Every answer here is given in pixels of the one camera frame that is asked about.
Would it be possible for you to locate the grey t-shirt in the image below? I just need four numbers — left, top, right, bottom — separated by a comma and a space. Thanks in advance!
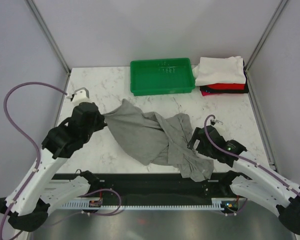
104, 99, 214, 182

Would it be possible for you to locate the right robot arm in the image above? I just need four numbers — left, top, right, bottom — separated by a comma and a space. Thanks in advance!
187, 125, 300, 235

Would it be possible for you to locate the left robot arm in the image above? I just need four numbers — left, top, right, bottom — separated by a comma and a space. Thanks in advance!
0, 102, 106, 232

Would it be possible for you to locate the pink folded t-shirt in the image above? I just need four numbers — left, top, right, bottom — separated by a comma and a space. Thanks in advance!
201, 91, 216, 97

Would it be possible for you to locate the black folded t-shirt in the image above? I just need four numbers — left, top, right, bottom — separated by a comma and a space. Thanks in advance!
198, 69, 249, 94

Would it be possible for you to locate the red folded t-shirt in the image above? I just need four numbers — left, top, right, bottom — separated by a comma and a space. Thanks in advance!
207, 83, 246, 90

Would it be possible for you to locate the white folded t-shirt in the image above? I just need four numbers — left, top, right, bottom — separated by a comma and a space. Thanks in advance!
192, 56, 246, 87

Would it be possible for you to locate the green plastic tray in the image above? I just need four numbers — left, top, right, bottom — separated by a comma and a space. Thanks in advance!
130, 58, 195, 96

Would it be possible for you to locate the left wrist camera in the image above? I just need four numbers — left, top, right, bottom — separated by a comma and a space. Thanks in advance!
66, 87, 91, 106

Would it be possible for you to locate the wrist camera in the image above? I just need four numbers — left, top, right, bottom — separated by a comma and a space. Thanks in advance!
210, 118, 225, 130
66, 87, 91, 106

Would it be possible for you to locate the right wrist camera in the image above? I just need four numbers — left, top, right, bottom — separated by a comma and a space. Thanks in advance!
210, 118, 225, 130

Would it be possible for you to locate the white slotted cable duct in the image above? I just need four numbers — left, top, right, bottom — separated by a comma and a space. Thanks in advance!
58, 198, 225, 211

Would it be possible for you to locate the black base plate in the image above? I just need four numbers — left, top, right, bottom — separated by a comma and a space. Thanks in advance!
51, 172, 250, 208

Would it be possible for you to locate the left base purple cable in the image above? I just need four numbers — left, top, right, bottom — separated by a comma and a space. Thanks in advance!
81, 187, 124, 217

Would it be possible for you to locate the left aluminium frame post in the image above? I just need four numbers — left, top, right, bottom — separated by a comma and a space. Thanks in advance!
24, 0, 71, 76

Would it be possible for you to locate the aluminium frame post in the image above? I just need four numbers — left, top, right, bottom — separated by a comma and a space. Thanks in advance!
24, 0, 71, 76
244, 0, 290, 71

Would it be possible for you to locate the right aluminium frame post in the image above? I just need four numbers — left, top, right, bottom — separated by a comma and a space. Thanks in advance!
244, 0, 290, 71

